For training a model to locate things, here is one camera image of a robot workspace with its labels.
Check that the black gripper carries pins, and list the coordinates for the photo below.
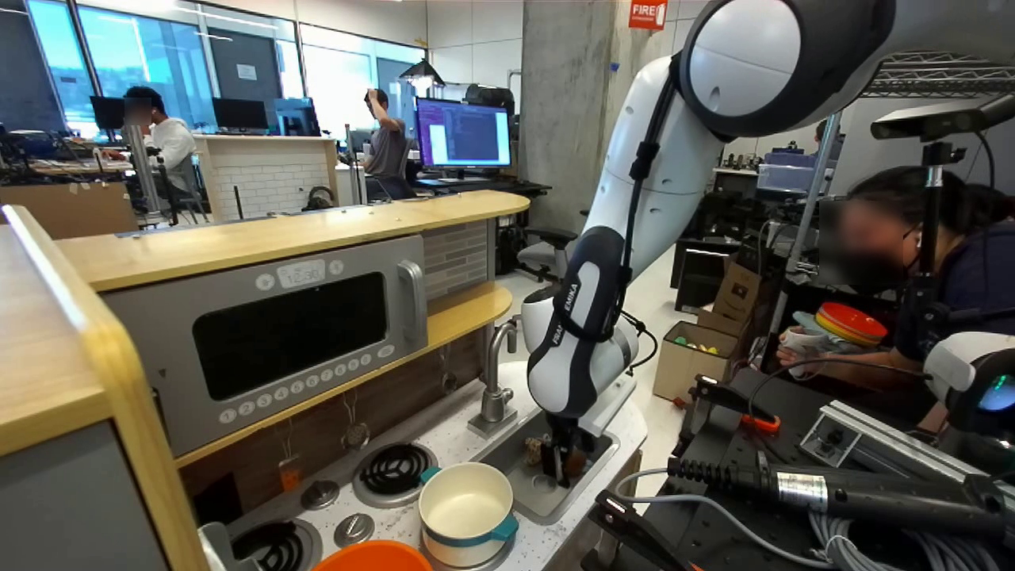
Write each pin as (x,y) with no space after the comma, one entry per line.
(564,432)

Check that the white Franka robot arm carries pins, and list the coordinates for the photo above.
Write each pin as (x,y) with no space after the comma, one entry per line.
(653,179)

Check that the grey toy sink basin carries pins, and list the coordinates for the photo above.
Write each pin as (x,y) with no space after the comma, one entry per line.
(527,495)

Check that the black coil stove burner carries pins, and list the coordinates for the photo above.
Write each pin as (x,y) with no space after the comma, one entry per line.
(278,546)
(395,469)

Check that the grey stove knob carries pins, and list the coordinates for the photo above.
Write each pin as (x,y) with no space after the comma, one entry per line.
(353,531)
(317,495)

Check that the silver toy faucet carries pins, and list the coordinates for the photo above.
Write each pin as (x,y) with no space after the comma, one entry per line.
(493,370)

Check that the open cardboard box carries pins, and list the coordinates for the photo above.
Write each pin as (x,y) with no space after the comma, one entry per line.
(686,365)

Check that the grey office chair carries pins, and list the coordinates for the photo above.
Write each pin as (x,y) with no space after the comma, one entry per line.
(540,259)

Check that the orange plastic bowl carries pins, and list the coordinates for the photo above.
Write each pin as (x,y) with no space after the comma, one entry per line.
(374,557)

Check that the tall cardboard box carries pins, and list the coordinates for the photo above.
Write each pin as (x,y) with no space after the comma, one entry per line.
(737,299)

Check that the grey toy microwave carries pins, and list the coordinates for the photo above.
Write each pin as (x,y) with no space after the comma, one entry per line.
(287,336)

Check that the stack of orange plates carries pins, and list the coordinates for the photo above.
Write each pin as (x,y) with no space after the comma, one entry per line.
(850,321)

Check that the black tube with silver label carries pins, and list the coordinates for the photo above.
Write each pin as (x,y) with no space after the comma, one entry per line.
(899,505)

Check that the computer monitor with blue screen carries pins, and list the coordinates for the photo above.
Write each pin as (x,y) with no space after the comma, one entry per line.
(465,136)

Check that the person in grey shirt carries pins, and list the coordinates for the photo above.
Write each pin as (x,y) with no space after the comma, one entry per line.
(389,154)

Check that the blue plastic bin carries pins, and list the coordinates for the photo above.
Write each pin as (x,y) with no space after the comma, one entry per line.
(788,172)

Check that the wooden toy kitchen unit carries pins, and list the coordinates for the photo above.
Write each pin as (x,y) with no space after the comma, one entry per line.
(264,240)

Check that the black pendant lamp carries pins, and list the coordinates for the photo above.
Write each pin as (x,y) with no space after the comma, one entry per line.
(423,70)

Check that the white brick pattern panel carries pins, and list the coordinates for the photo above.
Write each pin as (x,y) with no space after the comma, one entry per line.
(264,177)

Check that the person with dark hair seated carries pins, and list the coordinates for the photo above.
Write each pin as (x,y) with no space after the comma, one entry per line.
(977,273)

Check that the person in white shirt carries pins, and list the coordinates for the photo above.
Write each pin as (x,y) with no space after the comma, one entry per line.
(169,145)

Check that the aluminium profile rail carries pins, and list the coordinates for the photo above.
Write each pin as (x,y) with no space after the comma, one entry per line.
(877,432)

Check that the red wall sign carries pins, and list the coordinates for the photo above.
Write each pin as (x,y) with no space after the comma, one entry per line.
(649,14)

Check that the black camera on stand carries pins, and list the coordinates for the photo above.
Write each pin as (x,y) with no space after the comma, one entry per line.
(931,119)

